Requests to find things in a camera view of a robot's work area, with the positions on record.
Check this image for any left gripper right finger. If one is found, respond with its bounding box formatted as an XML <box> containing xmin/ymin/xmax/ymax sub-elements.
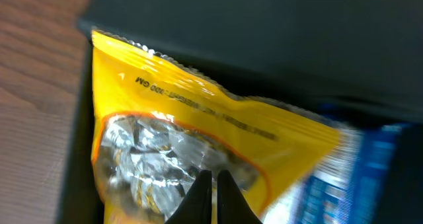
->
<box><xmin>217</xmin><ymin>170</ymin><xmax>262</xmax><ymax>224</ymax></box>

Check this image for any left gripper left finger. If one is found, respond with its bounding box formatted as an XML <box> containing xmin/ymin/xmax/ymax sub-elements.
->
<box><xmin>165</xmin><ymin>170</ymin><xmax>212</xmax><ymax>224</ymax></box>

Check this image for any yellow snack bag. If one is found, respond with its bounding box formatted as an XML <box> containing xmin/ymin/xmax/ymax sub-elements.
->
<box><xmin>91</xmin><ymin>30</ymin><xmax>340</xmax><ymax>223</ymax></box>

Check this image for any blue Oreo cookie pack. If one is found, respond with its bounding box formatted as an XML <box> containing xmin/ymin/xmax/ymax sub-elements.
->
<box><xmin>262</xmin><ymin>124</ymin><xmax>407</xmax><ymax>224</ymax></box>

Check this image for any dark green box with lid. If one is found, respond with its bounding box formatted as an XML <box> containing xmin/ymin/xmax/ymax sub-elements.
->
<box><xmin>78</xmin><ymin>0</ymin><xmax>422</xmax><ymax>223</ymax></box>

